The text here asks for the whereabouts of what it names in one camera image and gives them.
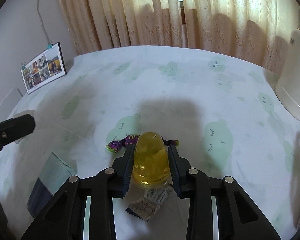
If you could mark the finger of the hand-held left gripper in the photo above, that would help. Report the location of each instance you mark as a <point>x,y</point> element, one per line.
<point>15,128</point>

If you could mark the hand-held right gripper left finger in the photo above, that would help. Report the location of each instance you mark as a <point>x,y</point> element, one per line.
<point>128,175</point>

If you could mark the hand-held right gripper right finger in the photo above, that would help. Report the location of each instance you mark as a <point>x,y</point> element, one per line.
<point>173,175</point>

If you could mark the yellow jelly cup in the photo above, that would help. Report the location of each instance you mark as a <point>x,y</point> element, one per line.
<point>151,160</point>

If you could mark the purple wrapped candy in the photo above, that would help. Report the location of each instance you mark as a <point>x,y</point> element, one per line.
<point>117,146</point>

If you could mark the small beige wrapped snack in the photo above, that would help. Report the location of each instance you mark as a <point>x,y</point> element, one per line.
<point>145,207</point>

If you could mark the dark blue and teal packet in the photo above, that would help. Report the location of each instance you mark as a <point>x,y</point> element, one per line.
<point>52,170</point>

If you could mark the green binder clip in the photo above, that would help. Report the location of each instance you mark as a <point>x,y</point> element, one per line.
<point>23,66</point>
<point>49,46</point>

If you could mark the photo collage board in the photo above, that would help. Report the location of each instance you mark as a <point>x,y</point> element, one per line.
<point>42,67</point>

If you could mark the cream white thermos jug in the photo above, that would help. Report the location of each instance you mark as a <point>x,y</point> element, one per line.
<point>295,80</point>

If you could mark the beige patterned curtain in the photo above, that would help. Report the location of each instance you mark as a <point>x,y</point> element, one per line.
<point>140,12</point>

